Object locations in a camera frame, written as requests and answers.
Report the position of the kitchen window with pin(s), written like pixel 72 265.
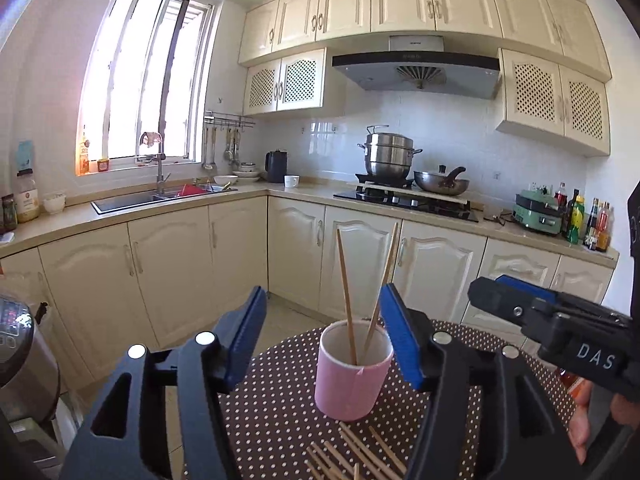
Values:
pixel 135 80

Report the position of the steel steamer pot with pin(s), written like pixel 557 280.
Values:
pixel 387 157

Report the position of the large lattice door cabinet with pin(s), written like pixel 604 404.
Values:
pixel 555 100

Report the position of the rice cooker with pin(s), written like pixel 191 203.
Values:
pixel 22 355

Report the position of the red item in sink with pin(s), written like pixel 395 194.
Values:
pixel 191 191

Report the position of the light blue packet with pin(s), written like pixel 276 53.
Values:
pixel 25 155

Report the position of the orange red object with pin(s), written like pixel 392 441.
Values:
pixel 570 382

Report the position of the slim wooden chopstick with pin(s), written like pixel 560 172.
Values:
pixel 345 280
pixel 385 270

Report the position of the brown polka dot tablecloth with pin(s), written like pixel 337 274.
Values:
pixel 280 410

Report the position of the green electric cooker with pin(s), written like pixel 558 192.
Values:
pixel 537 212

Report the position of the white mug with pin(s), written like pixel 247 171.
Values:
pixel 291 181

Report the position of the steel kitchen faucet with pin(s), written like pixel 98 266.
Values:
pixel 160 170

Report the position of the orange bottle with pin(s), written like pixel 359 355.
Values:
pixel 84 157

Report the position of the dark electric kettle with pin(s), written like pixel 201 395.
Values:
pixel 276 167

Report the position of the small red jar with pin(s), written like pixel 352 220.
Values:
pixel 103 165

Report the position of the dark glass jar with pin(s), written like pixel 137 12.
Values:
pixel 9 215

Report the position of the pink cup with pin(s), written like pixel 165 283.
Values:
pixel 350 385

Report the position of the row of condiment bottles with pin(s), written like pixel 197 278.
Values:
pixel 585 220

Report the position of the large beige jar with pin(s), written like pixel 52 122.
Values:
pixel 27 200

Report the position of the metal utensil rail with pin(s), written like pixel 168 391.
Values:
pixel 227 119

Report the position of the pile of wooden chopsticks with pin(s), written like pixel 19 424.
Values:
pixel 345 452

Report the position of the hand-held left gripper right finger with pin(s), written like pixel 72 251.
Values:
pixel 397 330

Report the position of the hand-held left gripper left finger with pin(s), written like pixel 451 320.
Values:
pixel 250 325

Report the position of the black gas stove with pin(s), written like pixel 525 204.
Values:
pixel 400 202

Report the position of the cream lower kitchen cabinets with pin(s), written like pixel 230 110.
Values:
pixel 175 270

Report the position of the person's right hand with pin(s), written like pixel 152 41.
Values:
pixel 579 430

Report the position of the cream upper wall cabinets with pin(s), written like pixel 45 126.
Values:
pixel 400 0

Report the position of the steel kitchen sink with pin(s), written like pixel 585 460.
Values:
pixel 130 202

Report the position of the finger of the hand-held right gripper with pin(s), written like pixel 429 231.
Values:
pixel 525 286
pixel 500 302

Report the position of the hanging metal utensils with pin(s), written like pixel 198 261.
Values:
pixel 232 147

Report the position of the small white patterned bowl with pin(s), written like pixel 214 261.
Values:
pixel 54 204

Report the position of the stack of white dishes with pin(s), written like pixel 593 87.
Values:
pixel 247 174

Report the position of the steel wok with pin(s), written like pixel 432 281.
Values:
pixel 440 182

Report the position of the small lattice door cabinet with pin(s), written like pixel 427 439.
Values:
pixel 290 82

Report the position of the grey range hood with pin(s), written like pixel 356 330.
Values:
pixel 415 75

